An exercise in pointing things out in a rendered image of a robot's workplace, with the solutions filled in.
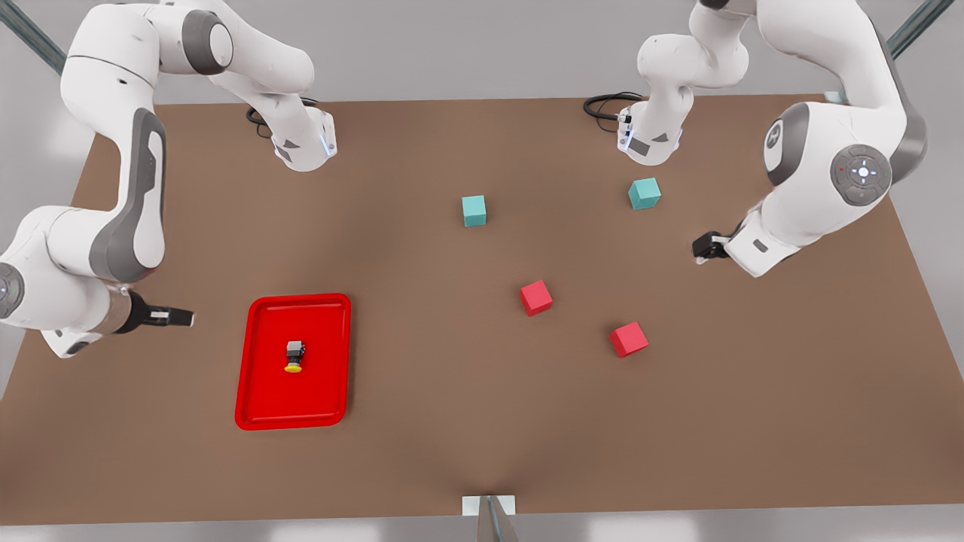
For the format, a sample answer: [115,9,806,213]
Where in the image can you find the black cable loop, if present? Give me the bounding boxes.
[583,92,645,135]
[246,96,320,141]

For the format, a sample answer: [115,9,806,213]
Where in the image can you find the silver frame post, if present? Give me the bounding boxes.
[461,495,519,542]
[0,0,70,77]
[825,0,956,103]

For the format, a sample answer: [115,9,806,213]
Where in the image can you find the red plastic tray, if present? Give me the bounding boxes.
[234,294,352,431]

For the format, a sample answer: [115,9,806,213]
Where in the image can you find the red cube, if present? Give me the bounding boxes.
[519,280,554,317]
[609,321,649,359]

